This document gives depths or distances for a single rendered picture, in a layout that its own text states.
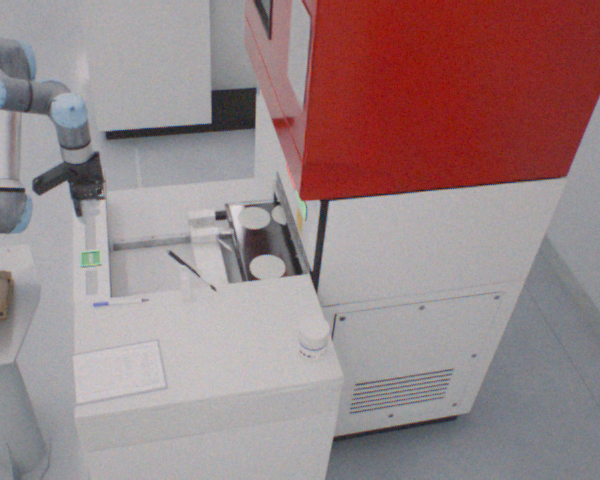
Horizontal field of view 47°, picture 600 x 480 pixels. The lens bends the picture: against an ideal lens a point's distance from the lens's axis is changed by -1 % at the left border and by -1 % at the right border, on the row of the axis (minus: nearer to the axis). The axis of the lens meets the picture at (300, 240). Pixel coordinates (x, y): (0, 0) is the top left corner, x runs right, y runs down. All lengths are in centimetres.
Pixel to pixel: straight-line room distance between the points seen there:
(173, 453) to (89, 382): 29
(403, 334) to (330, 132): 85
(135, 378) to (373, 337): 83
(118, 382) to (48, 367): 132
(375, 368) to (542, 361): 104
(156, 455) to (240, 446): 21
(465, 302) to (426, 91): 82
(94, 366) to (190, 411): 25
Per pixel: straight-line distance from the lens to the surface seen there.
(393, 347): 228
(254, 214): 217
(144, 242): 217
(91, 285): 191
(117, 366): 172
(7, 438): 254
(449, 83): 165
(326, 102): 156
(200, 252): 208
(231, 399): 167
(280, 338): 175
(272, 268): 200
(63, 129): 167
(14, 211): 206
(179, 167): 384
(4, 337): 203
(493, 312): 233
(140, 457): 182
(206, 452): 185
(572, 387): 315
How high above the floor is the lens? 233
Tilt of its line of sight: 43 degrees down
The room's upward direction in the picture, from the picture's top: 5 degrees clockwise
